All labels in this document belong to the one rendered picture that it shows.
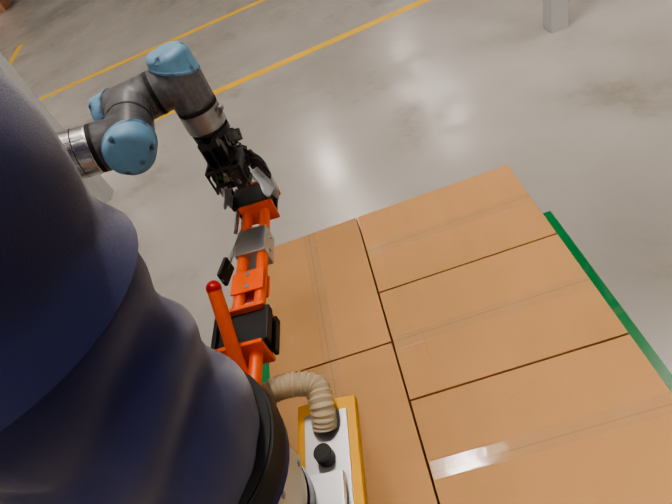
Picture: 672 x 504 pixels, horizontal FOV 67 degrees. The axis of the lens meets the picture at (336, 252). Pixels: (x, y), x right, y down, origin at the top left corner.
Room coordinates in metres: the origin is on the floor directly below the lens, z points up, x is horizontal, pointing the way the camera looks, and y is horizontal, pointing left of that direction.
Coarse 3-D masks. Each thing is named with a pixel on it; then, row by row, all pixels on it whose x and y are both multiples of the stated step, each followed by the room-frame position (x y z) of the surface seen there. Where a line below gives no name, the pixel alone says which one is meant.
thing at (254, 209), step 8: (248, 184) 0.94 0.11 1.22; (256, 184) 0.93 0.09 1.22; (240, 192) 0.92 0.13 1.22; (248, 192) 0.91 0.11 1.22; (256, 192) 0.90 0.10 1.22; (280, 192) 0.93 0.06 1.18; (240, 200) 0.90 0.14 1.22; (248, 200) 0.88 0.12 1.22; (256, 200) 0.87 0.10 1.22; (264, 200) 0.86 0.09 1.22; (272, 200) 0.89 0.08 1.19; (240, 208) 0.87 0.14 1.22; (248, 208) 0.86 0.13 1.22; (256, 208) 0.86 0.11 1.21; (272, 208) 0.85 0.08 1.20; (256, 216) 0.86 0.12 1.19; (272, 216) 0.85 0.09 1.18
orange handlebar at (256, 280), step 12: (252, 216) 0.86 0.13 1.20; (264, 216) 0.83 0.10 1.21; (264, 252) 0.73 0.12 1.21; (240, 264) 0.72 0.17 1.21; (264, 264) 0.70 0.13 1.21; (240, 276) 0.69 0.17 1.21; (252, 276) 0.67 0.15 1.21; (264, 276) 0.67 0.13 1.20; (240, 288) 0.66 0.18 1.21; (252, 288) 0.64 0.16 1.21; (264, 288) 0.64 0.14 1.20; (240, 300) 0.64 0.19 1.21; (252, 300) 0.64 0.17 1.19; (264, 300) 0.62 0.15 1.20; (252, 360) 0.50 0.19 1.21; (252, 372) 0.48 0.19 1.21
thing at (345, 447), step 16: (336, 400) 0.45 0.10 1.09; (352, 400) 0.44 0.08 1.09; (304, 416) 0.45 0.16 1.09; (352, 416) 0.41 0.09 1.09; (304, 432) 0.42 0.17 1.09; (320, 432) 0.41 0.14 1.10; (336, 432) 0.39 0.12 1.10; (352, 432) 0.39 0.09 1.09; (304, 448) 0.40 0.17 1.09; (320, 448) 0.37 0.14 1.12; (336, 448) 0.37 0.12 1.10; (352, 448) 0.36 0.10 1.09; (304, 464) 0.37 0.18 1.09; (320, 464) 0.35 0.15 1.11; (336, 464) 0.35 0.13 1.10; (352, 464) 0.34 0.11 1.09; (352, 480) 0.32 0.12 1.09; (352, 496) 0.30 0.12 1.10
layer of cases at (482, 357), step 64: (448, 192) 1.39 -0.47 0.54; (512, 192) 1.25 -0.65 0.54; (320, 256) 1.37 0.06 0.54; (384, 256) 1.23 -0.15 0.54; (448, 256) 1.10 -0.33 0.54; (512, 256) 0.99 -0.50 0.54; (320, 320) 1.09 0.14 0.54; (384, 320) 0.98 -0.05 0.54; (448, 320) 0.88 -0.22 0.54; (512, 320) 0.78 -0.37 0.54; (576, 320) 0.70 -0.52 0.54; (384, 384) 0.77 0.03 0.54; (448, 384) 0.69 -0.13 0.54; (512, 384) 0.61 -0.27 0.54; (576, 384) 0.54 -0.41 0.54; (640, 384) 0.48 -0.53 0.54; (384, 448) 0.60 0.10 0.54; (448, 448) 0.53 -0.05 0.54; (512, 448) 0.47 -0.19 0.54; (576, 448) 0.41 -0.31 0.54; (640, 448) 0.35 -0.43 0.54
